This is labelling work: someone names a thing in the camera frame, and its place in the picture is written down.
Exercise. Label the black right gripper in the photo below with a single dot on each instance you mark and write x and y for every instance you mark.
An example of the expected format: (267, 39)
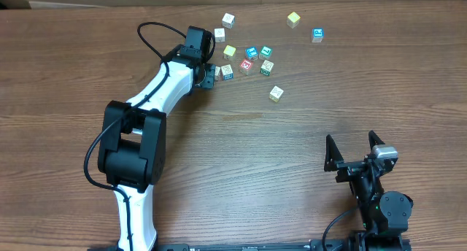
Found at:
(354, 169)

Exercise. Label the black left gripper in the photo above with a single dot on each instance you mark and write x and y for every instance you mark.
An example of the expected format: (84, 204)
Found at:
(209, 76)

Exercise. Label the cream umbrella wooden block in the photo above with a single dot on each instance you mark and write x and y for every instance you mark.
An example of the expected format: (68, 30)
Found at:
(276, 93)

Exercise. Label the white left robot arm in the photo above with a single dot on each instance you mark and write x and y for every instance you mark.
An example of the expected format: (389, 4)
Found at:
(132, 143)

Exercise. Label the plain cream wooden block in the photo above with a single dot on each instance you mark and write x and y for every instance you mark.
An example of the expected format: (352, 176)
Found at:
(219, 35)

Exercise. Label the yellow top block middle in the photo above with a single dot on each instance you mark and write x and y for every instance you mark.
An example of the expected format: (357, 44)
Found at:
(229, 53)

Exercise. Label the yellow block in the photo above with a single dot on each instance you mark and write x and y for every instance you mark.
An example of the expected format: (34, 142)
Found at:
(229, 53)
(293, 19)

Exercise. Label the cream block red letter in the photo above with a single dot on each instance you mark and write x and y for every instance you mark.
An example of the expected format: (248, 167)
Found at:
(217, 73)

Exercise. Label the cream block top row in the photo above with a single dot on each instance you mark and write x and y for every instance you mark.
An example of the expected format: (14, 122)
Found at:
(228, 20)

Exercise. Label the cream block blue letter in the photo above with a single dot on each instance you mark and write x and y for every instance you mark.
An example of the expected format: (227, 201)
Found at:
(227, 72)

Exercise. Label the red top wooden block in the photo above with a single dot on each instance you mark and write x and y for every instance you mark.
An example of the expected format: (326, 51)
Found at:
(245, 66)

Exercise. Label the blue top wooden block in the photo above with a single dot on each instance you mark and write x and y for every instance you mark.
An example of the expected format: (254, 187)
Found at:
(251, 53)

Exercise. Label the green top wooden block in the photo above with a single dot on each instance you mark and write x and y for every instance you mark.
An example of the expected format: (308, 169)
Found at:
(265, 53)

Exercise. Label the cream block green side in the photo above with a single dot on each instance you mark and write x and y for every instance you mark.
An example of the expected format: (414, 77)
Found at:
(266, 67)

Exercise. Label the yellow top block far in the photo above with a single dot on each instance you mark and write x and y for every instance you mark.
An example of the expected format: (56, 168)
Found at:
(293, 19)

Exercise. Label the blue top block far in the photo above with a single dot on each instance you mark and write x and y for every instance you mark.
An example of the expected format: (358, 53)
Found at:
(317, 35)

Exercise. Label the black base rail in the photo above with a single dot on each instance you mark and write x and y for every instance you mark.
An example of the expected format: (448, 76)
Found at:
(313, 245)

